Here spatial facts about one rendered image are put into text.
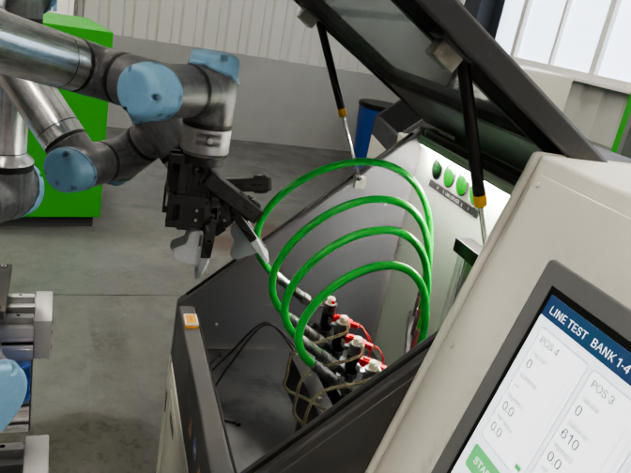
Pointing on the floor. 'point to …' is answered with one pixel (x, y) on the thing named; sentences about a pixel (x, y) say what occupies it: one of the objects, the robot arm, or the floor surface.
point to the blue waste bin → (367, 109)
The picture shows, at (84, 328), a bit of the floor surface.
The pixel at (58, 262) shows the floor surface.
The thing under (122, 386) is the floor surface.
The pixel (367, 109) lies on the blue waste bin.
